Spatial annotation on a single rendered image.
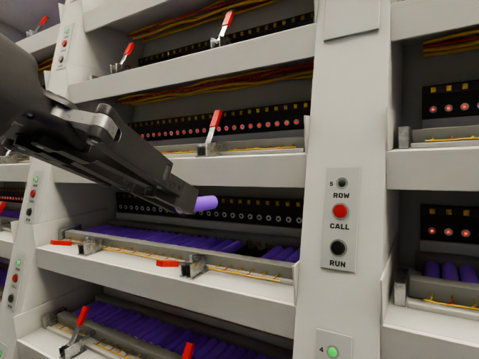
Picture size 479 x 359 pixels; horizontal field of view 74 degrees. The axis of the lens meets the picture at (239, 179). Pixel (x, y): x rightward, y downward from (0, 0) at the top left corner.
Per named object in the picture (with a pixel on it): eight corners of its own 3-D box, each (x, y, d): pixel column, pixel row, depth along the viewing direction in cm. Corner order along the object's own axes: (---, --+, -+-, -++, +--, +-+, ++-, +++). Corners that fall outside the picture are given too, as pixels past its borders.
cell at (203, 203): (210, 192, 42) (176, 195, 37) (220, 199, 41) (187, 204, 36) (204, 204, 43) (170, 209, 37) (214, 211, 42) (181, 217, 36)
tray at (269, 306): (297, 340, 39) (294, 266, 38) (37, 267, 71) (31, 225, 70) (338, 278, 56) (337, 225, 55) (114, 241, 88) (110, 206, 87)
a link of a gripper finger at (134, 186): (132, 192, 32) (127, 191, 32) (176, 213, 37) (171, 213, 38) (142, 164, 33) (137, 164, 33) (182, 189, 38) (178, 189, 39)
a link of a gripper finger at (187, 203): (152, 164, 32) (157, 164, 32) (194, 189, 37) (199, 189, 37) (143, 192, 31) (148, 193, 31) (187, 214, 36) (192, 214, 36)
